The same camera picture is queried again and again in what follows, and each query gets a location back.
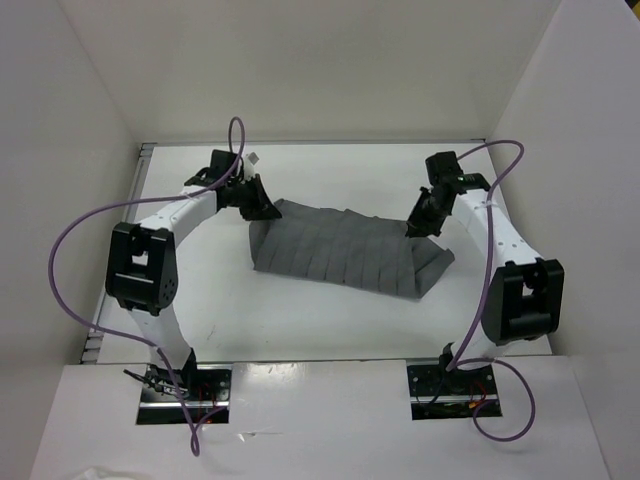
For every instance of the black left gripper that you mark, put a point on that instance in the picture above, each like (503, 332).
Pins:
(261, 207)

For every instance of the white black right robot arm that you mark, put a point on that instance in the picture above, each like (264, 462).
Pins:
(522, 292)

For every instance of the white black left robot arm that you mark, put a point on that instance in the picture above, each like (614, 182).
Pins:
(142, 272)

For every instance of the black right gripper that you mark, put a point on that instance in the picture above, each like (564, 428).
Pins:
(418, 225)

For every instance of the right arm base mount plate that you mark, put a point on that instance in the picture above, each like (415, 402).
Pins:
(435, 394)

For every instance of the grey pleated skirt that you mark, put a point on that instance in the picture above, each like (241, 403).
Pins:
(344, 247)

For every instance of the white cloth at bottom edge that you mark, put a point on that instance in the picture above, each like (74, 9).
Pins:
(100, 473)

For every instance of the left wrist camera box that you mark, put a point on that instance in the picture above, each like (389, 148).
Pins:
(249, 162)

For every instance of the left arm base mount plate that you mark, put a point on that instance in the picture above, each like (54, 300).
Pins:
(207, 401)

